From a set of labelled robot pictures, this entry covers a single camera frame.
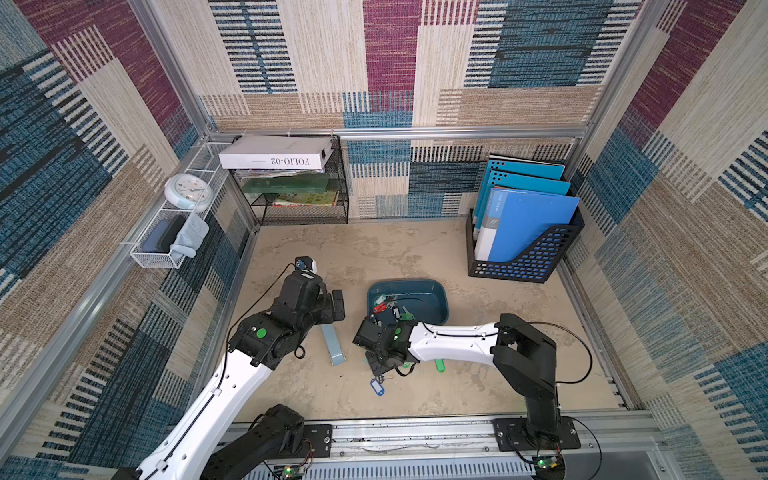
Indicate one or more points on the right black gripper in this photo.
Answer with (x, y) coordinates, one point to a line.
(367, 331)

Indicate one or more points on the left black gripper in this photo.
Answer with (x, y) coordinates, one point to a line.
(328, 314)

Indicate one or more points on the key with blue tag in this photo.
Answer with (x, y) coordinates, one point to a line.
(377, 384)

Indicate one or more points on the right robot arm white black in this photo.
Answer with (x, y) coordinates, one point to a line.
(524, 356)

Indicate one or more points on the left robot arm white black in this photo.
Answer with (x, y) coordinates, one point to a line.
(254, 351)

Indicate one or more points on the teal plastic storage box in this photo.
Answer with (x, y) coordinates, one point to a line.
(425, 299)

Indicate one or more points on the white folio box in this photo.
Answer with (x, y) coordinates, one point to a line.
(276, 152)

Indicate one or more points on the light blue rectangular case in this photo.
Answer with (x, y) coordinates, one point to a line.
(333, 345)

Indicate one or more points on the colourful magazine on shelf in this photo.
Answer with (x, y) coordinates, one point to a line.
(327, 198)

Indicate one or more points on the green book on shelf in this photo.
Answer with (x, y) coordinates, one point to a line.
(314, 182)

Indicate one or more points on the light blue cloth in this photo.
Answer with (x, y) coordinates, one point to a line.
(189, 239)

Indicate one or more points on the black mesh file holder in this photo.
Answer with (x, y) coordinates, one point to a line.
(536, 263)

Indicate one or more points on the blue clip file folder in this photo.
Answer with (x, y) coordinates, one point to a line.
(513, 219)

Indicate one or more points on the dark blue pouch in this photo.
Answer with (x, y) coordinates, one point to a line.
(163, 235)

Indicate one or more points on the round white clock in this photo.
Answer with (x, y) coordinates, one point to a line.
(188, 192)

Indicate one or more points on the teal spiral notebook front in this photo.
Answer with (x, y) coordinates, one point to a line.
(498, 178)

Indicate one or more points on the teal spiral notebook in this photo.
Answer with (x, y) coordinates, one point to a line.
(521, 166)
(498, 178)

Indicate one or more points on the teal spiral notebook back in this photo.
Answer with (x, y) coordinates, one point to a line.
(521, 166)

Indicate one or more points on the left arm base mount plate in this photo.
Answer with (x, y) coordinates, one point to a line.
(316, 441)

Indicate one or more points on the black wire shelf rack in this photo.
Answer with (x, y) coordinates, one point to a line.
(266, 214)

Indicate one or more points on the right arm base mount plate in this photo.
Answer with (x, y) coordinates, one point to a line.
(514, 433)

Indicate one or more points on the white wire wall basket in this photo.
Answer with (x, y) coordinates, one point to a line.
(204, 164)

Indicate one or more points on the aluminium front rail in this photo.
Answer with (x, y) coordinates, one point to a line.
(615, 444)

